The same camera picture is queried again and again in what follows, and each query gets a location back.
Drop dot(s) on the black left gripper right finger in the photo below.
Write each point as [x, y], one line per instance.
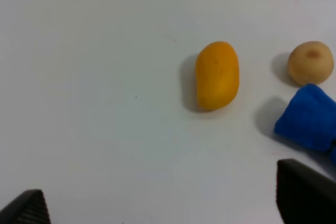
[304, 195]

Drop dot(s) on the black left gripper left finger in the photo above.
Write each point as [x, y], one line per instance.
[29, 207]

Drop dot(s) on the orange mango fruit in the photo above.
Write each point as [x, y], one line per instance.
[217, 76]

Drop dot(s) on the blue crumpled cloth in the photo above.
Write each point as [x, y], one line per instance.
[309, 120]

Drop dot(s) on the beige round fruit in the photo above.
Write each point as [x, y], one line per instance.
[310, 63]

